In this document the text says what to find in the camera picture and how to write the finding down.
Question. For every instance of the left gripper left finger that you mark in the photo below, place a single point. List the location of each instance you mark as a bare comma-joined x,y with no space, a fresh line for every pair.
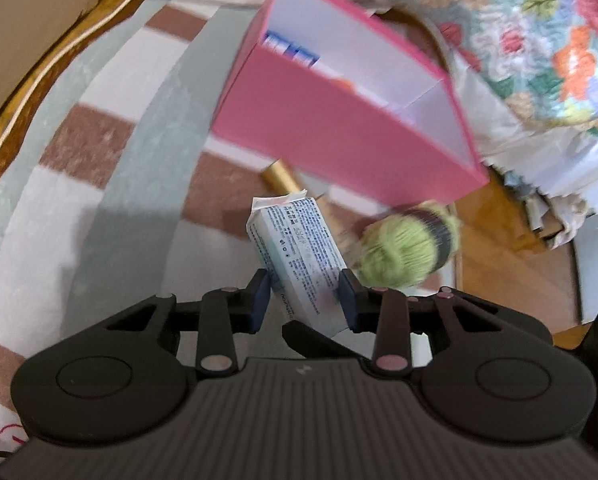
225,312

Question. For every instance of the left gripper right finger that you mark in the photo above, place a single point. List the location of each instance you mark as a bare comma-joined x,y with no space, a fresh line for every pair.
385,313

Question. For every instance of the green yarn ball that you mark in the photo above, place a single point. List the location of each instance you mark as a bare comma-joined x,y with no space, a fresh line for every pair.
404,248

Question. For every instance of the small white blue box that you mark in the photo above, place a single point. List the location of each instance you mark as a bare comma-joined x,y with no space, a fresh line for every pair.
296,246

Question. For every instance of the foundation bottle gold cap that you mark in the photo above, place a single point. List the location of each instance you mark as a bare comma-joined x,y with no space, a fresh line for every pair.
280,178

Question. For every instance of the blue wet wipes pack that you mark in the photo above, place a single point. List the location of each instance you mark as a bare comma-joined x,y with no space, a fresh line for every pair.
289,49

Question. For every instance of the orange makeup sponge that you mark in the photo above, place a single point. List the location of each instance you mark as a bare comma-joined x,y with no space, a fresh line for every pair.
344,84

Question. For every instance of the penguin pattern rug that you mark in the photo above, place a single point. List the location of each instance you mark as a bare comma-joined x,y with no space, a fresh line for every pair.
120,192

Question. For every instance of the papers under bed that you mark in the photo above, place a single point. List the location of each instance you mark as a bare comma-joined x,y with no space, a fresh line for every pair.
554,220

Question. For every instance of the pink cardboard box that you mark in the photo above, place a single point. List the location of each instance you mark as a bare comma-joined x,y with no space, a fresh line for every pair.
399,138

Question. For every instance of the floral quilt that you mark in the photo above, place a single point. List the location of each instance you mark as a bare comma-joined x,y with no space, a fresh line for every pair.
540,57

